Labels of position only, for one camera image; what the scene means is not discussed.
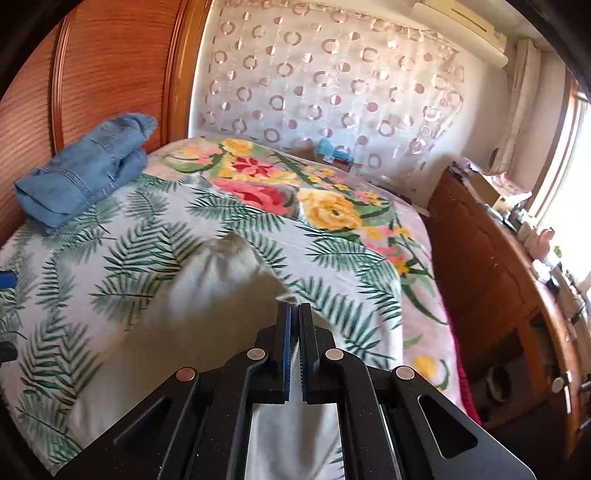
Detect red cloth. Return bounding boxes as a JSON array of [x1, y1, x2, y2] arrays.
[[441, 295, 481, 425]]

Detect white window drape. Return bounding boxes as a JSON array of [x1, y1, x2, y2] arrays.
[[501, 39, 542, 174]]

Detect white air conditioner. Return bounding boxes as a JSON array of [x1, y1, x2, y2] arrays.
[[411, 0, 509, 70]]

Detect wooden louvered wardrobe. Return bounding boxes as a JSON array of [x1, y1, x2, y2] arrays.
[[0, 0, 215, 245]]

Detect pile of small desk items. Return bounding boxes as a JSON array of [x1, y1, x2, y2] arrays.
[[450, 157, 591, 333]]

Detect small blue box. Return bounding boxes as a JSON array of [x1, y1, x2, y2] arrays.
[[315, 137, 354, 167]]

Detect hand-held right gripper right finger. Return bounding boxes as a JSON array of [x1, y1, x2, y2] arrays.
[[298, 302, 539, 480]]

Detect folded blue jeans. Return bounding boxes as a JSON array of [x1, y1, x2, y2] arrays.
[[14, 113, 158, 236]]

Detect sheer circle pattern curtain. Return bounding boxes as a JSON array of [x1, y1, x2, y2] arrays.
[[189, 0, 467, 195]]

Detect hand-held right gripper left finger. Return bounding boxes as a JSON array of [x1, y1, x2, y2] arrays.
[[55, 302, 296, 480]]

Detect grey shirt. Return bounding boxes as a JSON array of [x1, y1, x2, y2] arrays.
[[67, 231, 345, 480]]

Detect leaf print bedsheet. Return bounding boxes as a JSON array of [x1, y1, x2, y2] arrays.
[[0, 173, 404, 480]]

